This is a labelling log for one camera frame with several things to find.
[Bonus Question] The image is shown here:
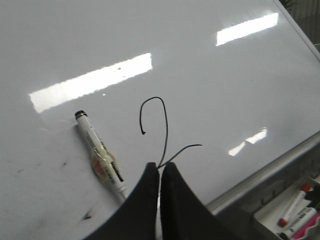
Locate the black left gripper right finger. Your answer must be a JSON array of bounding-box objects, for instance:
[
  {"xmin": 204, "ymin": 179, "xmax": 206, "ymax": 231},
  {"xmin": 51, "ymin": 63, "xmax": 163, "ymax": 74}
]
[{"xmin": 160, "ymin": 162, "xmax": 239, "ymax": 240}]

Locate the red capped white marker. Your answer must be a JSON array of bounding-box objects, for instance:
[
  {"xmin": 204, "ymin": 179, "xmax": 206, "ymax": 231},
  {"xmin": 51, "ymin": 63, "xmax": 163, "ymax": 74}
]
[{"xmin": 277, "ymin": 183, "xmax": 311, "ymax": 228}]

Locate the red round magnet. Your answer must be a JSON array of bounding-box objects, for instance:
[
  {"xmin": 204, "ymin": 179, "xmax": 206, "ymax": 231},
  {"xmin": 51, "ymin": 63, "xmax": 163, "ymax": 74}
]
[{"xmin": 90, "ymin": 151, "xmax": 117, "ymax": 183}]

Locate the white whiteboard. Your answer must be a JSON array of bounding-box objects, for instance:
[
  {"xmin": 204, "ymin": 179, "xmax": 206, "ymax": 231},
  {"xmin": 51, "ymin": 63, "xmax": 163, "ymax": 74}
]
[{"xmin": 0, "ymin": 0, "xmax": 320, "ymax": 240}]

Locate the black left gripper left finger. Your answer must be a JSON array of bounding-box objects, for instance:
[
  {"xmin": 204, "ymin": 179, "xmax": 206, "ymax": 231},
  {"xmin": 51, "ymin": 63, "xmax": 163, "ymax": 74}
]
[{"xmin": 85, "ymin": 162, "xmax": 160, "ymax": 240}]

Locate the pink whiteboard eraser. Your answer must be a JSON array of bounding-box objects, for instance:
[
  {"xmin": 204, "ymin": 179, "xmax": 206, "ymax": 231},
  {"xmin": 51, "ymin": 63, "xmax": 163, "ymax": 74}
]
[{"xmin": 291, "ymin": 213, "xmax": 320, "ymax": 240}]

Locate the white marker tray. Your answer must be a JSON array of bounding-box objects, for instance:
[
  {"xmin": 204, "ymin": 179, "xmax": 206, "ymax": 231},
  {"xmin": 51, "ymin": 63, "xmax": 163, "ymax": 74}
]
[{"xmin": 253, "ymin": 176, "xmax": 320, "ymax": 240}]

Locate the white black whiteboard marker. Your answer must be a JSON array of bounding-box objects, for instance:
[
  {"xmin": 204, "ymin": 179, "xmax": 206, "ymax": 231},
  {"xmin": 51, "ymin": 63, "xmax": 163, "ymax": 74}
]
[{"xmin": 74, "ymin": 110, "xmax": 128, "ymax": 200}]

